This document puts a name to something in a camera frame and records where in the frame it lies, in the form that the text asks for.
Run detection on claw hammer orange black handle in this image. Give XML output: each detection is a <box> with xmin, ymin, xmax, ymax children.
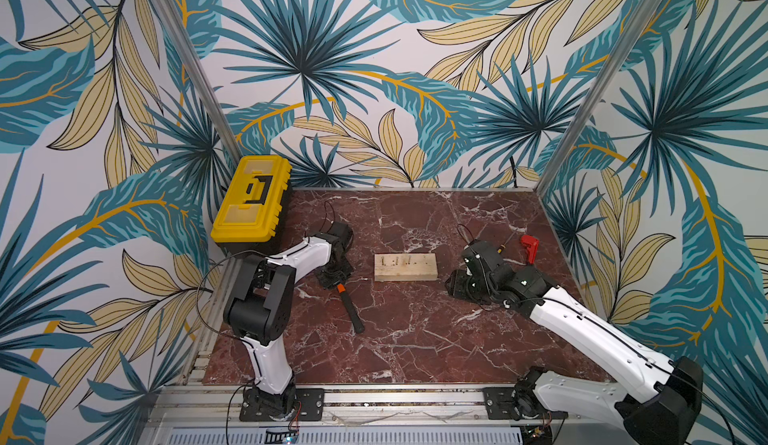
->
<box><xmin>331</xmin><ymin>281</ymin><xmax>365</xmax><ymax>334</ymax></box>

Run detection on wooden block with nails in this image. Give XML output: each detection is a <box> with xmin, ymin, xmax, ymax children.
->
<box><xmin>374</xmin><ymin>253</ymin><xmax>438</xmax><ymax>282</ymax></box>

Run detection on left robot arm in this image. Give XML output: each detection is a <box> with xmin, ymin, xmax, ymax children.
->
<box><xmin>223</xmin><ymin>222</ymin><xmax>365</xmax><ymax>420</ymax></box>

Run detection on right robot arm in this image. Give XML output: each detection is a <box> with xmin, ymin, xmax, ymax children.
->
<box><xmin>445</xmin><ymin>240</ymin><xmax>703</xmax><ymax>444</ymax></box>

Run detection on yellow black screwdriver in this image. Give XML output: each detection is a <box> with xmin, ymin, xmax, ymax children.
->
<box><xmin>496</xmin><ymin>234</ymin><xmax>514</xmax><ymax>254</ymax></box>

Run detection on yellow black toolbox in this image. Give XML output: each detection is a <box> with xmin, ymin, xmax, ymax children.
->
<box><xmin>211</xmin><ymin>155</ymin><xmax>292</xmax><ymax>255</ymax></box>

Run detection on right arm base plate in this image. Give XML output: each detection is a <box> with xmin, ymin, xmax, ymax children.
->
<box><xmin>482</xmin><ymin>387</ymin><xmax>568</xmax><ymax>422</ymax></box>

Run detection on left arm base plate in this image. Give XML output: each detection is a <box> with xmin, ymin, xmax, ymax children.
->
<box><xmin>239</xmin><ymin>386</ymin><xmax>325</xmax><ymax>423</ymax></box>

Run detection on aluminium front rail frame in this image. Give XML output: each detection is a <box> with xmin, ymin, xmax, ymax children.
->
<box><xmin>139</xmin><ymin>383</ymin><xmax>632</xmax><ymax>444</ymax></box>

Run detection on left aluminium corner post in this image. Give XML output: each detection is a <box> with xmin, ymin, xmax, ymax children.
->
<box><xmin>149</xmin><ymin>0</ymin><xmax>243</xmax><ymax>163</ymax></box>

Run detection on aluminium corner post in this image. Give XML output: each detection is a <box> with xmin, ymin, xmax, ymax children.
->
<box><xmin>149</xmin><ymin>0</ymin><xmax>243</xmax><ymax>163</ymax></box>
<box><xmin>535</xmin><ymin>0</ymin><xmax>662</xmax><ymax>198</ymax></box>

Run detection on right aluminium corner post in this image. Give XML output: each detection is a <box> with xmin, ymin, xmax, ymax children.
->
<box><xmin>535</xmin><ymin>0</ymin><xmax>662</xmax><ymax>198</ymax></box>

